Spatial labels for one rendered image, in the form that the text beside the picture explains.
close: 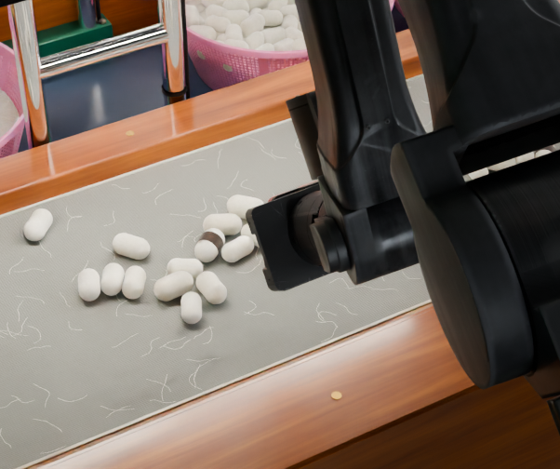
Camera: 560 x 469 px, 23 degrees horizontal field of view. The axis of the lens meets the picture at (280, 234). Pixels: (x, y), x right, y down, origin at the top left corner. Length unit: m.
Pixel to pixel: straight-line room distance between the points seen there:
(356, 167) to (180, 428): 0.35
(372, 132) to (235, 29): 0.77
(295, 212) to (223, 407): 0.19
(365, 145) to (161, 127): 0.59
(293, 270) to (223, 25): 0.61
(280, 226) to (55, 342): 0.28
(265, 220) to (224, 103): 0.42
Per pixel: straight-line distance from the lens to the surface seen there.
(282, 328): 1.18
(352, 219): 0.82
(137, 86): 1.59
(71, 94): 1.58
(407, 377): 1.12
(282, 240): 1.00
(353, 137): 0.80
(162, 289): 1.20
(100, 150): 1.35
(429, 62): 0.54
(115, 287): 1.21
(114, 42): 1.35
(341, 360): 1.12
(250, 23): 1.56
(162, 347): 1.17
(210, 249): 1.23
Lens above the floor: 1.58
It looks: 41 degrees down
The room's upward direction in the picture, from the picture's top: straight up
